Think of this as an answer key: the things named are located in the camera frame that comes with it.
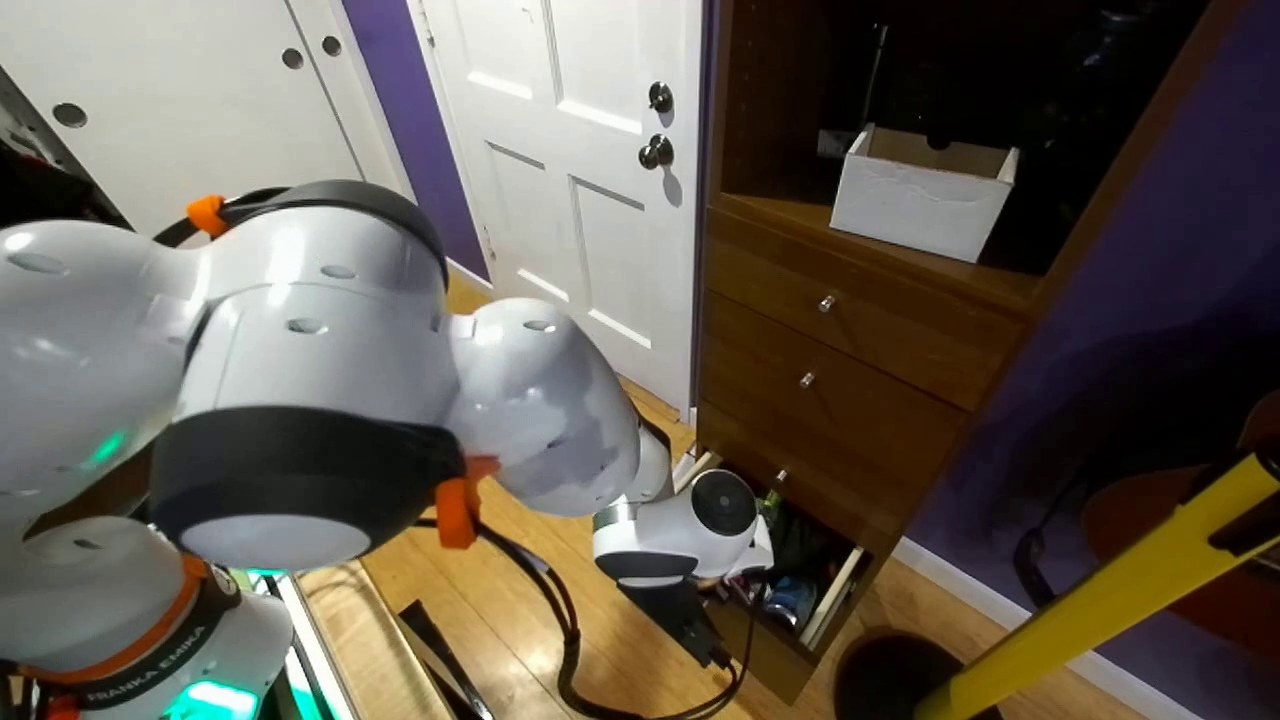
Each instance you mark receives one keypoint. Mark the dark deadbolt lock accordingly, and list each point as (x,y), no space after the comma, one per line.
(663,98)

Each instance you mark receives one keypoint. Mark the wooden cabinet frame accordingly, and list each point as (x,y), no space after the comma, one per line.
(1132,266)

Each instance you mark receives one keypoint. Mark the yellow pole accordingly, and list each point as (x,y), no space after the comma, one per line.
(1104,595)

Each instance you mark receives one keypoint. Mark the white cardboard box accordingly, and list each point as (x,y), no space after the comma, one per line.
(922,200)

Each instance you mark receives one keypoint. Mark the blue item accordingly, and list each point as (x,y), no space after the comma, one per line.
(789,601)

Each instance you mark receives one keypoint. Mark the narrow white closet door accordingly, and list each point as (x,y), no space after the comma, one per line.
(355,93)

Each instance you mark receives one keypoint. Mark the white metal base frame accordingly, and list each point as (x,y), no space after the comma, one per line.
(305,646)

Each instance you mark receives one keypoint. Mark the brown wooden object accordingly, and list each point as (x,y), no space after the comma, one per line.
(1203,533)

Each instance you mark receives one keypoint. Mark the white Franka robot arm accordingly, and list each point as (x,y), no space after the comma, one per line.
(305,362)

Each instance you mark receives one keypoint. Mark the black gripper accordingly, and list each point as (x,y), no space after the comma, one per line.
(680,616)

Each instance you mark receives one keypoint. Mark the dark round door knob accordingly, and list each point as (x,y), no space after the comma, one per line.
(656,149)

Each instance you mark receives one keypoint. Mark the black cloth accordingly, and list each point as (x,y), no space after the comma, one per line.
(806,553)

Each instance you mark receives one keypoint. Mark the white baseboard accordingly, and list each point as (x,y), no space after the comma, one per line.
(986,601)

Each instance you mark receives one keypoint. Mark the black flat floor object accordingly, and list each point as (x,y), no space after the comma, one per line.
(441,665)

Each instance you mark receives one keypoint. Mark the wooden drawer with silver knob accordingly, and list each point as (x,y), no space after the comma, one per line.
(880,313)
(827,494)
(852,407)

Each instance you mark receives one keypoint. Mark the green item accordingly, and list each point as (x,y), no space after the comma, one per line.
(771,504)

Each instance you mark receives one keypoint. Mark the wooden cabinet drawer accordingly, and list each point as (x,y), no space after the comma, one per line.
(839,601)

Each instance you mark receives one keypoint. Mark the dark round bin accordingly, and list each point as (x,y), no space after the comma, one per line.
(894,683)

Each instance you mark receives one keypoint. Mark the white panel door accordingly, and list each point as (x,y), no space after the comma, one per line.
(603,242)

